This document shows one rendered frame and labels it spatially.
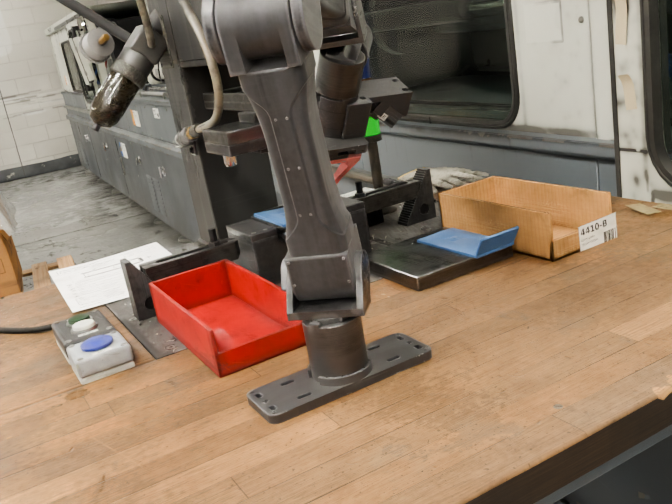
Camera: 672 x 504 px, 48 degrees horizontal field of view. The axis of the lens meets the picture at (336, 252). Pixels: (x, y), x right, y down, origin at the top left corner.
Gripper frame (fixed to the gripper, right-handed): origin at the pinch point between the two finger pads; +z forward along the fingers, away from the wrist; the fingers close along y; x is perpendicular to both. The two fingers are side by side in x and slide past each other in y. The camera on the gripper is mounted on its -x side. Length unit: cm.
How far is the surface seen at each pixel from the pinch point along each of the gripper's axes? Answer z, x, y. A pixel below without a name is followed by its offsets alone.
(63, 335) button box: 17.6, 36.1, -0.4
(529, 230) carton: 1.4, -25.1, -17.0
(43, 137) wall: 495, -86, 789
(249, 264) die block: 16.8, 7.4, 4.2
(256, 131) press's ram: -2.1, 4.9, 11.5
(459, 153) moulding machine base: 33, -64, 41
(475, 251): 4.8, -17.9, -15.2
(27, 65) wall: 417, -83, 831
